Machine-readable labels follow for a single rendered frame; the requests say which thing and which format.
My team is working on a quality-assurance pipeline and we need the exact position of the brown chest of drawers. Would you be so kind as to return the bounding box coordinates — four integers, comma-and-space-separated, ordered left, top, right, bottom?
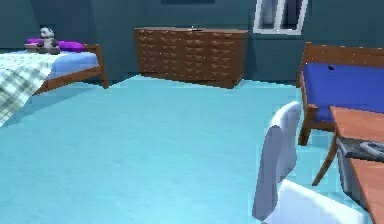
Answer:
133, 26, 250, 90

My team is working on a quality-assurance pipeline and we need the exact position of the white chair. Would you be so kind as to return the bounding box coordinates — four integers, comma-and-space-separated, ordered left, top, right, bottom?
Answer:
252, 100, 369, 224

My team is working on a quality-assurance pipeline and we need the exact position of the brown wooden bed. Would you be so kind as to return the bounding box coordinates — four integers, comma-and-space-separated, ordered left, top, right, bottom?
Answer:
0, 43, 110, 98

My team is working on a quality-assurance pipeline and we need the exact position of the white framed window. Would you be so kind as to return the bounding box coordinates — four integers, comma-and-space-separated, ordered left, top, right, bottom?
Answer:
252, 0, 309, 36

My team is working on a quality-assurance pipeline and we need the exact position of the purple pillow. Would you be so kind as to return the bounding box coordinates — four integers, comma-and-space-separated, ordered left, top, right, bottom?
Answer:
26, 38, 85, 53

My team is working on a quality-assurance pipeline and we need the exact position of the blue wooden sofa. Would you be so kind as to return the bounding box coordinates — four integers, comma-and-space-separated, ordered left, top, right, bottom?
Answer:
296, 41, 384, 147

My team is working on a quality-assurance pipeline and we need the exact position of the grey teddy bear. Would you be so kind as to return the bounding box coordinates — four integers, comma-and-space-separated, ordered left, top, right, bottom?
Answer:
35, 26, 61, 56

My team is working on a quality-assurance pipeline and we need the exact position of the dark grey box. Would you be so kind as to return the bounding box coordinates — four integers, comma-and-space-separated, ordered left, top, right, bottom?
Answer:
335, 136, 384, 202

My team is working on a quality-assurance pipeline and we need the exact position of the brown wooden table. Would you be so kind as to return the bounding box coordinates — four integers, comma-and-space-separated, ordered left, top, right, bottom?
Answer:
311, 105, 384, 224

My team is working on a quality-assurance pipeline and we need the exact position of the checked white blanket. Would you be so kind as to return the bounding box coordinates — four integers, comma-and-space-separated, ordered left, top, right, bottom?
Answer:
0, 52, 64, 128

